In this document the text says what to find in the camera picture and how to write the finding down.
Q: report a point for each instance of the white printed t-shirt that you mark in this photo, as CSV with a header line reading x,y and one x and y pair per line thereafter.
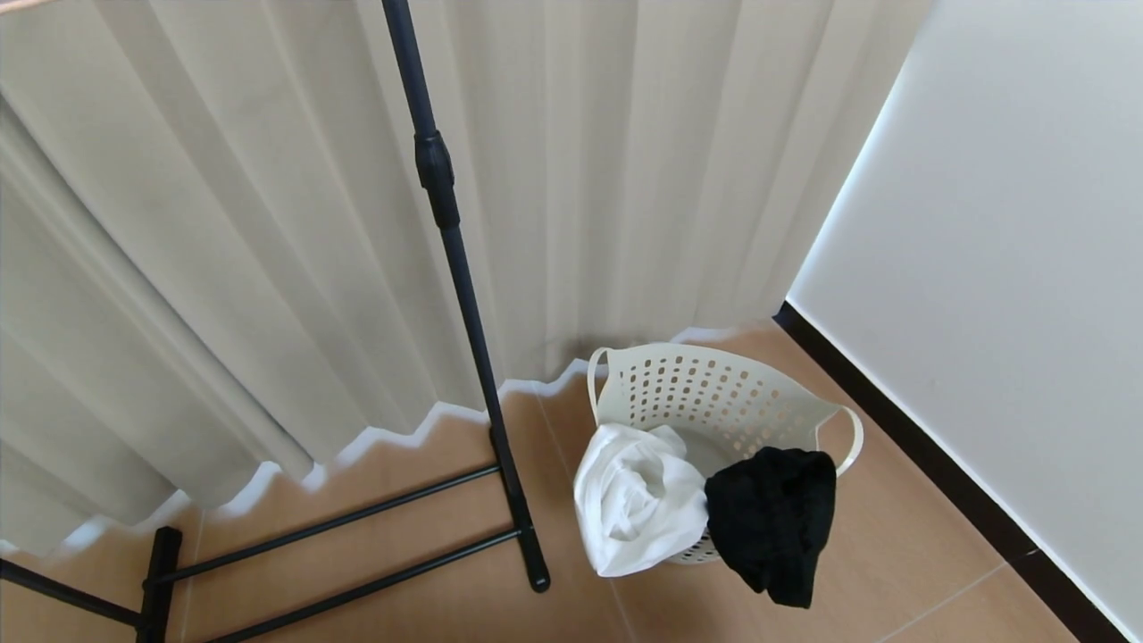
x,y
638,500

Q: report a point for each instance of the black shorts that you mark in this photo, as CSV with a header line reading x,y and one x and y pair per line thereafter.
x,y
772,518

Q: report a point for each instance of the white laundry basket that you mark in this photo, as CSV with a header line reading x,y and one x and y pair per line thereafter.
x,y
714,393

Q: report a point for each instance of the black clothes rack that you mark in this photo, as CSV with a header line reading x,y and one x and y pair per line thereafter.
x,y
436,179

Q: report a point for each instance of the beige curtain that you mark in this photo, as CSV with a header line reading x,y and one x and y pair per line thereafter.
x,y
268,223

